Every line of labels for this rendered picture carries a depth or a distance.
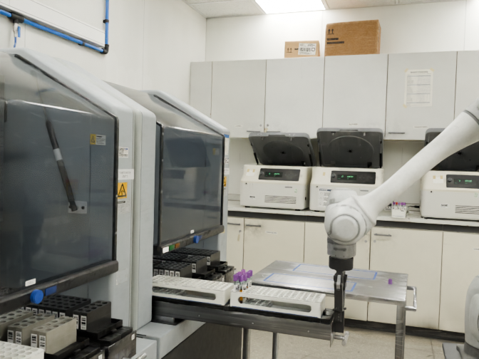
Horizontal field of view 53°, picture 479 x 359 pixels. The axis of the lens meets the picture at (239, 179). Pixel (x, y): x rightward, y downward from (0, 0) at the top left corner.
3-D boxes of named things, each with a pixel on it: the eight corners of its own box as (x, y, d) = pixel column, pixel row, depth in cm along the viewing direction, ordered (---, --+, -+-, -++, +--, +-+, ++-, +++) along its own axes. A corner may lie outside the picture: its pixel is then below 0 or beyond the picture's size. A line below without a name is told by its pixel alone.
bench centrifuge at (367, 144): (308, 211, 382) (311, 125, 380) (320, 205, 441) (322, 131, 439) (380, 216, 365) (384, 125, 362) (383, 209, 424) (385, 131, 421)
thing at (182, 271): (187, 278, 189) (187, 263, 188) (192, 278, 188) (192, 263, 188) (174, 285, 177) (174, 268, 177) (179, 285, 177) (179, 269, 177)
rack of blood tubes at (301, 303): (229, 310, 156) (229, 290, 155) (239, 301, 165) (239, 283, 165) (320, 322, 146) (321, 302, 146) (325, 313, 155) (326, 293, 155)
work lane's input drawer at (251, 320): (131, 318, 165) (132, 292, 165) (151, 306, 178) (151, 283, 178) (345, 350, 142) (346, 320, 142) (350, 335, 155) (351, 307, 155)
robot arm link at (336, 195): (323, 234, 154) (323, 241, 141) (326, 186, 154) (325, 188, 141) (358, 236, 152) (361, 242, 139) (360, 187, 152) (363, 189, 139)
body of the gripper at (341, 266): (331, 252, 154) (329, 281, 154) (326, 257, 146) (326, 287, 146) (354, 254, 151) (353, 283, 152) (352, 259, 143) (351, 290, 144)
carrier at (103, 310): (105, 321, 136) (105, 300, 136) (111, 322, 135) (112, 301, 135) (79, 335, 125) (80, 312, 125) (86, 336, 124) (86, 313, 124)
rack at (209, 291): (143, 298, 165) (144, 281, 165) (157, 291, 175) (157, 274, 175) (224, 309, 156) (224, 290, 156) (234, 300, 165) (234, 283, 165)
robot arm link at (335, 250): (324, 238, 145) (323, 258, 146) (355, 241, 142) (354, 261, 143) (328, 234, 154) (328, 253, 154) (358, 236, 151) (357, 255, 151)
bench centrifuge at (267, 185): (238, 207, 402) (240, 130, 400) (261, 201, 460) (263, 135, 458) (303, 211, 383) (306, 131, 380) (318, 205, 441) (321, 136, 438)
